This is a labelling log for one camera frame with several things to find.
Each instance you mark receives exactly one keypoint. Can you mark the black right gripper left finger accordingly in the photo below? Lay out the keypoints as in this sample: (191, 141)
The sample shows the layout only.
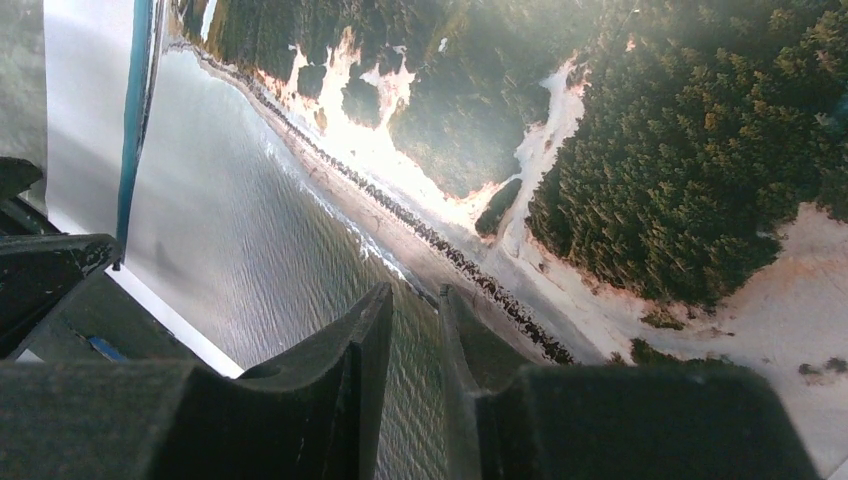
(312, 412)

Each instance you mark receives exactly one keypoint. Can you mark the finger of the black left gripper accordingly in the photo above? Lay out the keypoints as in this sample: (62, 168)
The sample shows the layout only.
(17, 176)
(40, 274)

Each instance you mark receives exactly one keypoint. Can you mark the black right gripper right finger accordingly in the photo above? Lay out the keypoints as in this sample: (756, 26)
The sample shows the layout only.
(510, 418)

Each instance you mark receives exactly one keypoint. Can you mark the coastal landscape photo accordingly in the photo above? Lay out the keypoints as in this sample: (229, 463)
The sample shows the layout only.
(257, 244)

